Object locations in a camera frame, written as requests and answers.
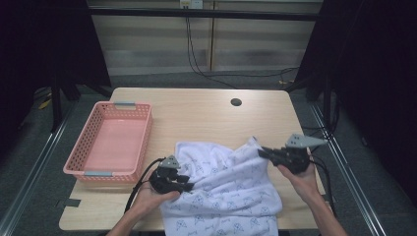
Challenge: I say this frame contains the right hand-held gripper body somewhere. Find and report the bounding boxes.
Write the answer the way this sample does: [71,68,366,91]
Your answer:
[276,133,329,175]

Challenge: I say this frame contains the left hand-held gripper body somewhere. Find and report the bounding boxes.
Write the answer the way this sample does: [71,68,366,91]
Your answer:
[149,154,185,195]

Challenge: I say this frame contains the white printed towel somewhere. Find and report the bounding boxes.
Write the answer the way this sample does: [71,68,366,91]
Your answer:
[159,136,283,236]

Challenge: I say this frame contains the person's left hand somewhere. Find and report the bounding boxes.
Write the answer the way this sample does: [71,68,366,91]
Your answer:
[131,182,182,217]

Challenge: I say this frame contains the person's right hand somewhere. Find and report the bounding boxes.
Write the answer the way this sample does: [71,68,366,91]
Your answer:
[277,148,325,205]

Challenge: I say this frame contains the pink perforated plastic basket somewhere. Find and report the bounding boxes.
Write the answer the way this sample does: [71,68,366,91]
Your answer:
[62,100,154,184]

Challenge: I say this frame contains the black tape strip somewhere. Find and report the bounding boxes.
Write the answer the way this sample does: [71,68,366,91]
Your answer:
[55,198,82,209]

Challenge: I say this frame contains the dark curtain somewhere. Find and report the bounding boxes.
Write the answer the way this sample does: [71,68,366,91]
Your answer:
[294,0,417,198]
[0,0,112,158]

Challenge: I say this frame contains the black metal stand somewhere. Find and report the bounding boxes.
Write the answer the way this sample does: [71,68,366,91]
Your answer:
[50,75,63,133]

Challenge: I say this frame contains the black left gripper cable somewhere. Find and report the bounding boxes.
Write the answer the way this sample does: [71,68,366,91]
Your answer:
[123,156,166,214]

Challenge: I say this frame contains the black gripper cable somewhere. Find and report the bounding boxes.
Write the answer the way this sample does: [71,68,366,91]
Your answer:
[123,156,166,214]
[308,155,338,217]

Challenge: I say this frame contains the black floor cables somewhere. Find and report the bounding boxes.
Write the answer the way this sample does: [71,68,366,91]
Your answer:
[301,124,332,155]

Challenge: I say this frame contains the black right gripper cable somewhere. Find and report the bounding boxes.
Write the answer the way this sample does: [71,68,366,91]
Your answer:
[308,155,338,217]

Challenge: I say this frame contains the metal floor rail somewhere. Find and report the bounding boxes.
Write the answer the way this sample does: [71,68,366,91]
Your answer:
[0,101,78,236]
[309,102,387,236]

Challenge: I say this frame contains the black wall cable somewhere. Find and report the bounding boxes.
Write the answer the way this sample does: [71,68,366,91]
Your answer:
[185,16,239,90]
[188,48,300,79]

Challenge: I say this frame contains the black horizontal frame bar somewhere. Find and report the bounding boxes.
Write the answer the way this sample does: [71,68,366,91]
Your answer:
[88,8,324,23]

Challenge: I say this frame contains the white wall power outlet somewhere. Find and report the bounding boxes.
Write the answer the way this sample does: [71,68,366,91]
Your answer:
[179,0,205,10]

